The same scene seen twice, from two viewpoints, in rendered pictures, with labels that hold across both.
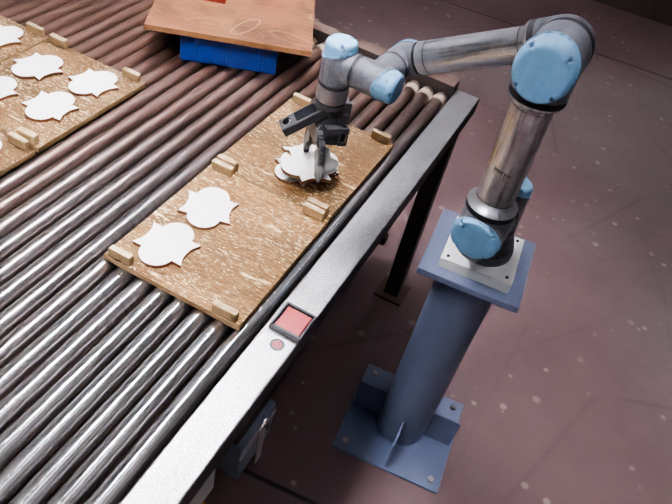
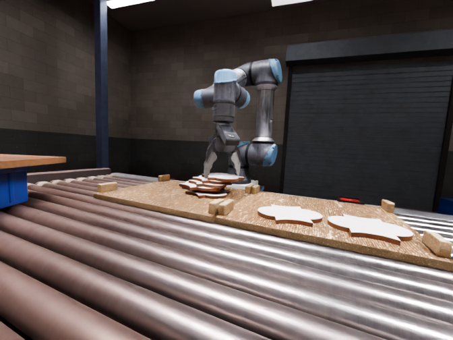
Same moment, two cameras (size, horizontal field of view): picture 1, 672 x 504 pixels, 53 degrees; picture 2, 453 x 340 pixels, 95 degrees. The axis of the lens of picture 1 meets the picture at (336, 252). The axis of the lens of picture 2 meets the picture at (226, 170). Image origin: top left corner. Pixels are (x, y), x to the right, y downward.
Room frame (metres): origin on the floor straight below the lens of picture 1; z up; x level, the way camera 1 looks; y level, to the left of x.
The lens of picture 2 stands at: (1.29, 0.83, 1.09)
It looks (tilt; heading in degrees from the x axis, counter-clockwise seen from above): 6 degrees down; 276
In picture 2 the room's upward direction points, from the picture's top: 3 degrees clockwise
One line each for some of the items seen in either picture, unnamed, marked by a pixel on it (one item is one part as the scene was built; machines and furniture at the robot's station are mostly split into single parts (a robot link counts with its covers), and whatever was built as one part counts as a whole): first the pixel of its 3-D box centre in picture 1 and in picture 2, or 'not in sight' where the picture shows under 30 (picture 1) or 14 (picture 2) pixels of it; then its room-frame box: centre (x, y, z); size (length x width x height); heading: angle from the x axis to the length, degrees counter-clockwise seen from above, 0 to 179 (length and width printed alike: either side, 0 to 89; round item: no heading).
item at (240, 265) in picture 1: (223, 238); (313, 214); (1.11, 0.26, 0.93); 0.41 x 0.35 x 0.02; 163
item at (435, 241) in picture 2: (121, 255); (436, 242); (0.96, 0.45, 0.95); 0.06 x 0.02 x 0.03; 73
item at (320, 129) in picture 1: (329, 120); (222, 135); (1.39, 0.09, 1.13); 0.09 x 0.08 x 0.12; 117
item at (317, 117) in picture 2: not in sight; (360, 125); (-1.05, -3.99, 1.71); 3.30 x 0.34 x 3.42; 168
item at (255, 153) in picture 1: (307, 155); (183, 193); (1.51, 0.14, 0.93); 0.41 x 0.35 x 0.02; 162
